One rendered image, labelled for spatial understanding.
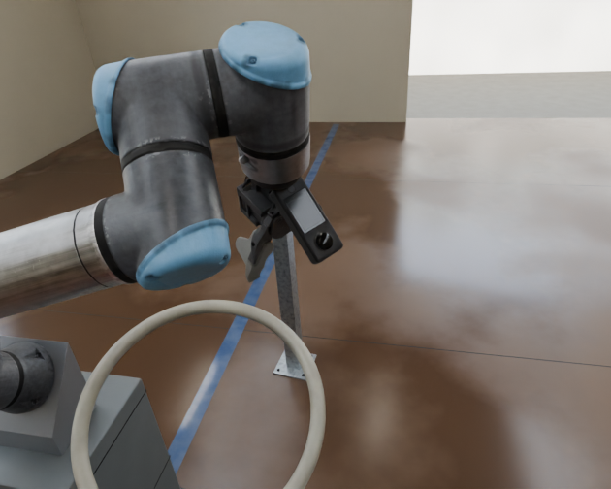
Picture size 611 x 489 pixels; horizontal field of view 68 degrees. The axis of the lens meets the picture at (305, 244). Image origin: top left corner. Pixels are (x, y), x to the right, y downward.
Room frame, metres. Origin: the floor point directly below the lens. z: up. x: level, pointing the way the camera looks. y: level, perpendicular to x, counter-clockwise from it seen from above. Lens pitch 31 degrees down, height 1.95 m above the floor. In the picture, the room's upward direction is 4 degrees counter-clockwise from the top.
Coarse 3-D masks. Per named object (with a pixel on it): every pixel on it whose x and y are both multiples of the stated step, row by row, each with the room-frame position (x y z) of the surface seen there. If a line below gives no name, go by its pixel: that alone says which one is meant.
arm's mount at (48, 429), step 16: (0, 336) 1.00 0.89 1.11; (48, 352) 0.94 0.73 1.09; (64, 352) 0.93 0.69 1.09; (64, 368) 0.90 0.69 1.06; (64, 384) 0.88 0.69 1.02; (80, 384) 0.93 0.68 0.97; (48, 400) 0.85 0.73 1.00; (64, 400) 0.86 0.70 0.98; (0, 416) 0.85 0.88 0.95; (16, 416) 0.84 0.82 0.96; (32, 416) 0.83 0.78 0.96; (48, 416) 0.82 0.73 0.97; (64, 416) 0.84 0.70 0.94; (0, 432) 0.82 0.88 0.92; (16, 432) 0.81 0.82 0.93; (32, 432) 0.80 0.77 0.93; (48, 432) 0.80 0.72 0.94; (64, 432) 0.82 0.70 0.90; (32, 448) 0.80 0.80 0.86; (48, 448) 0.79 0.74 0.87; (64, 448) 0.80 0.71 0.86
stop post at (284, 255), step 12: (276, 240) 1.84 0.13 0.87; (288, 240) 1.84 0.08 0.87; (276, 252) 1.85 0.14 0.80; (288, 252) 1.83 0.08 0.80; (276, 264) 1.85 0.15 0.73; (288, 264) 1.83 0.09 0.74; (276, 276) 1.85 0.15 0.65; (288, 276) 1.83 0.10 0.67; (288, 288) 1.83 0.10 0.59; (288, 300) 1.83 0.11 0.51; (288, 312) 1.84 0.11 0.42; (288, 324) 1.84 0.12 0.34; (300, 324) 1.89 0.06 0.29; (300, 336) 1.88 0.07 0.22; (288, 348) 1.84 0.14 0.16; (288, 360) 1.85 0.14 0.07; (276, 372) 1.82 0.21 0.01; (288, 372) 1.81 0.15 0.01; (300, 372) 1.81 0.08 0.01
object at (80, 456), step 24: (168, 312) 0.78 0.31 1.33; (192, 312) 0.79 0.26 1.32; (216, 312) 0.80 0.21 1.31; (240, 312) 0.78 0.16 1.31; (264, 312) 0.78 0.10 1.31; (144, 336) 0.75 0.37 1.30; (288, 336) 0.72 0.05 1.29; (312, 360) 0.67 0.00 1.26; (96, 384) 0.64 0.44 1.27; (312, 384) 0.63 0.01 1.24; (312, 408) 0.58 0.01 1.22; (72, 432) 0.56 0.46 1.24; (312, 432) 0.54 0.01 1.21; (72, 456) 0.52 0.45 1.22; (312, 456) 0.50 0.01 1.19
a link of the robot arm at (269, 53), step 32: (224, 32) 0.50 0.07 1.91; (256, 32) 0.50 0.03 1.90; (288, 32) 0.51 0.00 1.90; (224, 64) 0.47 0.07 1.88; (256, 64) 0.45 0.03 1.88; (288, 64) 0.46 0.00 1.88; (224, 96) 0.46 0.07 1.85; (256, 96) 0.46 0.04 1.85; (288, 96) 0.47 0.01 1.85; (256, 128) 0.48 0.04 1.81; (288, 128) 0.48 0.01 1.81
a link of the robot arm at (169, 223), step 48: (192, 144) 0.42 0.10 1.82; (144, 192) 0.38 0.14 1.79; (192, 192) 0.38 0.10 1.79; (0, 240) 0.38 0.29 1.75; (48, 240) 0.37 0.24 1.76; (96, 240) 0.36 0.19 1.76; (144, 240) 0.35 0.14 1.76; (192, 240) 0.35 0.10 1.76; (0, 288) 0.35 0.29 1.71; (48, 288) 0.35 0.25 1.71; (96, 288) 0.36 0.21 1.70
